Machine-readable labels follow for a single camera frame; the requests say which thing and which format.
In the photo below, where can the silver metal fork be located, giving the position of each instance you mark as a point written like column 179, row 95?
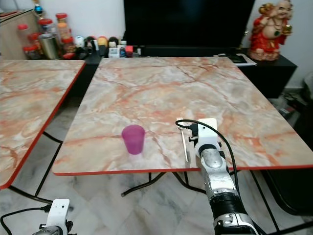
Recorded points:
column 185, row 148

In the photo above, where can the purple plastic cup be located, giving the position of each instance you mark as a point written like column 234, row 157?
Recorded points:
column 133, row 139

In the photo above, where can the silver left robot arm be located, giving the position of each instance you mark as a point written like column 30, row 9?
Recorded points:
column 51, row 232

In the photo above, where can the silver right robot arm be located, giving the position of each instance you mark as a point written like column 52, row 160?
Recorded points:
column 222, row 188

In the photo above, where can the marble table with red edge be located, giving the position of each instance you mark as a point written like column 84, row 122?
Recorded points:
column 29, row 107
column 190, row 98

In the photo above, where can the papers with black remote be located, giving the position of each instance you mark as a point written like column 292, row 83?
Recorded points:
column 242, row 58

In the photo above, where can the black flat screen television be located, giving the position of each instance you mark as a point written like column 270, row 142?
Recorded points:
column 188, row 22

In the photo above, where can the red laughing buddha statue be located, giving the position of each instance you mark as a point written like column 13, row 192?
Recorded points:
column 271, row 32

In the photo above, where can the yellow round figurine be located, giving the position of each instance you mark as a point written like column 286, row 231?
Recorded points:
column 102, row 41

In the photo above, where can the white round figurine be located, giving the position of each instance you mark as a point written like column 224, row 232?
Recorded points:
column 78, row 41

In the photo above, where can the light wooden cabinet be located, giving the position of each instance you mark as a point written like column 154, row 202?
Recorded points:
column 12, row 36

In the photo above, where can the slim red lid jar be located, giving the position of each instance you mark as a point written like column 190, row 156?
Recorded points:
column 22, row 34

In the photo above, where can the steel tumbler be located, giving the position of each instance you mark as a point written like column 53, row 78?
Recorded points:
column 49, row 46

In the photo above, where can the tall red lid jar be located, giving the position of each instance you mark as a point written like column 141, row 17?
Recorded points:
column 62, row 25

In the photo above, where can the wide red lid jar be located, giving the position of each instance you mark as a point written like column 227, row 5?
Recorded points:
column 45, row 25

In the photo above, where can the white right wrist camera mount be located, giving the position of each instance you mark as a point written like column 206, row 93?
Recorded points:
column 207, row 133

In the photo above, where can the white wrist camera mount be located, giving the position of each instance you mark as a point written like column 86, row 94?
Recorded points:
column 58, row 213
column 207, row 133

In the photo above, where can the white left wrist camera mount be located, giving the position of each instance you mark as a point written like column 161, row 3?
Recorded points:
column 58, row 213

